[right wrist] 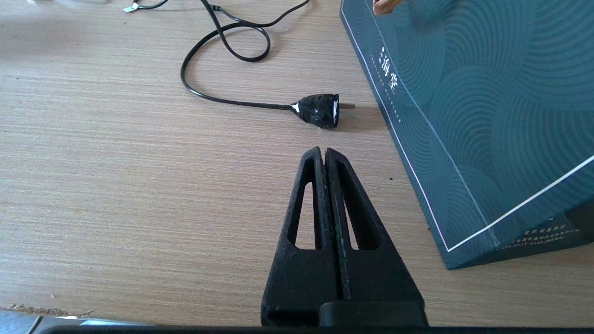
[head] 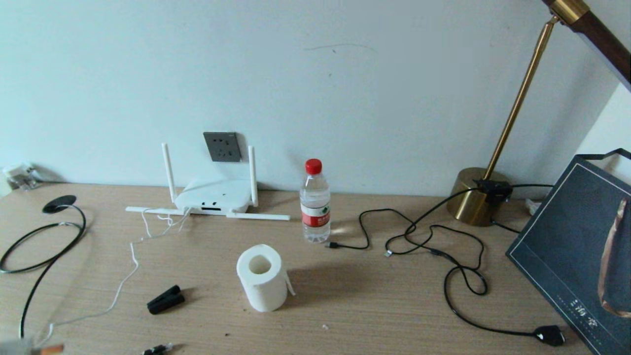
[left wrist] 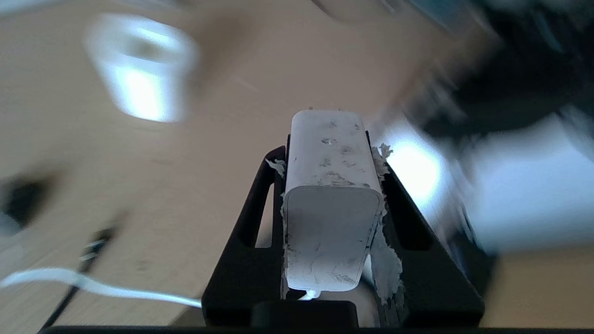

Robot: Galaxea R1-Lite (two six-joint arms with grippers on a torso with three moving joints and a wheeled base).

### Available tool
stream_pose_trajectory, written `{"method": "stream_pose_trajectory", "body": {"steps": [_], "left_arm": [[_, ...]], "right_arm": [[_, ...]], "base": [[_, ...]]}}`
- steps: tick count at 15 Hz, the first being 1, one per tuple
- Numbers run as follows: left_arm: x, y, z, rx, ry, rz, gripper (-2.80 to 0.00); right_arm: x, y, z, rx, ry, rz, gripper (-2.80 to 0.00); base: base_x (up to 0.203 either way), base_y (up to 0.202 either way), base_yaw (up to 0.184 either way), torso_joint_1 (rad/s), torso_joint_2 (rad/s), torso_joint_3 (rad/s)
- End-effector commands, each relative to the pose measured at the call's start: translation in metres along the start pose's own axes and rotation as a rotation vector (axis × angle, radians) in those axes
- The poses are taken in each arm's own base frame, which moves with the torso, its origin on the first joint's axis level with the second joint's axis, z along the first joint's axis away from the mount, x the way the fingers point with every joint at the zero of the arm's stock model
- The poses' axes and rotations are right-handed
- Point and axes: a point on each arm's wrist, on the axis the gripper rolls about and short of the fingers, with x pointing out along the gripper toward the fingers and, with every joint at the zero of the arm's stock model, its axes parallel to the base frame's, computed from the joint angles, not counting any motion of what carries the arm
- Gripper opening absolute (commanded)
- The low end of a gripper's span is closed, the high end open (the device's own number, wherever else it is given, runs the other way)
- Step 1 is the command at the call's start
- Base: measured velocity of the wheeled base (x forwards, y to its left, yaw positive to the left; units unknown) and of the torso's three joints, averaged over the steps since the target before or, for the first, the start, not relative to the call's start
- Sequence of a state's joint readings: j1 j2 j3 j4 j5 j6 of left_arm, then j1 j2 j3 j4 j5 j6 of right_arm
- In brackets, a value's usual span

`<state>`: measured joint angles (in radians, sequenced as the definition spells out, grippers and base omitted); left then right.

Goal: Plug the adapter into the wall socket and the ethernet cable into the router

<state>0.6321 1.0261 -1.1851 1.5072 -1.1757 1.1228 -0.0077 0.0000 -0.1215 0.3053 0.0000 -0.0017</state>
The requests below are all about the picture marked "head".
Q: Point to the white router with antennas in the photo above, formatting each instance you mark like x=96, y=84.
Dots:
x=212, y=197

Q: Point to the water bottle red cap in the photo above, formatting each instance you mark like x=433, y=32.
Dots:
x=315, y=207

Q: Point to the white toilet paper roll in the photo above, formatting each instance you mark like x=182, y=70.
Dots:
x=261, y=291

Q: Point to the brass desk lamp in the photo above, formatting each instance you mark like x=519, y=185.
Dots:
x=473, y=202

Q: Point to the black power block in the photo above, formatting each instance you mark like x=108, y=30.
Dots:
x=493, y=190

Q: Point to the black plastic clip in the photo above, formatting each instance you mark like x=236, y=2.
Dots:
x=165, y=301

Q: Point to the small white crumpled object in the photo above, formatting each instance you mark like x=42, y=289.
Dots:
x=531, y=207

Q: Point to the dark gift bag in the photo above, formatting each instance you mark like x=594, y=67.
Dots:
x=562, y=246

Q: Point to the black desk grommet cover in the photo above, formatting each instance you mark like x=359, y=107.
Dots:
x=59, y=204

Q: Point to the grey wall socket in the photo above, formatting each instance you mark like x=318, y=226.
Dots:
x=222, y=147

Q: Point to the small white object by wall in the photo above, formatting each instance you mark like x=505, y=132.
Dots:
x=22, y=177

